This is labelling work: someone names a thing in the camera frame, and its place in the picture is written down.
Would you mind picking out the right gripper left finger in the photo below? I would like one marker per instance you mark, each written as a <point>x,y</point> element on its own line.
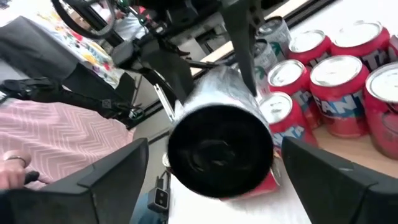
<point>77,202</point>

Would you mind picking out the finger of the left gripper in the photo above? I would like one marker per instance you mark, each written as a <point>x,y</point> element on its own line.
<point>241,40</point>
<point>171,74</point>

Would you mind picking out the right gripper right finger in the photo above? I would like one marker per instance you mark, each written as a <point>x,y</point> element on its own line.
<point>342,196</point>

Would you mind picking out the silver soda can red band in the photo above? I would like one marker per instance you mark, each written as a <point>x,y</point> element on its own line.
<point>217,149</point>

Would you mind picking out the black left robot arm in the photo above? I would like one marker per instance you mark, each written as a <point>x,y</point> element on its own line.
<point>130,53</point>

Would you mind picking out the wooden tray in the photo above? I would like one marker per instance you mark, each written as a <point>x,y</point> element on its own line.
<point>357,152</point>

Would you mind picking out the person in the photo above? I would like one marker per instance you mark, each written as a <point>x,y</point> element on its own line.
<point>62,137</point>

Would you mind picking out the person's hand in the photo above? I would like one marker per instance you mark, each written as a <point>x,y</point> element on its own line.
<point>12,171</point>

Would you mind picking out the colourful floral cloth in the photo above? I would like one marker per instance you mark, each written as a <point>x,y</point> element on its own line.
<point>87,49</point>

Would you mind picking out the black jointed bar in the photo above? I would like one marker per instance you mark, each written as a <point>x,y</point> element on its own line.
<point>62,95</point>

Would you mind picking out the white table cover sheet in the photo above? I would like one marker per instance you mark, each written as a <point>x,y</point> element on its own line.
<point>233,214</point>

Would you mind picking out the grey office chair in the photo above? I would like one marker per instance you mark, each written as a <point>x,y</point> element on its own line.
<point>31,46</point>

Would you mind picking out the silver frame bracket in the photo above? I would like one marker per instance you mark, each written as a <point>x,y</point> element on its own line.
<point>163,99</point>

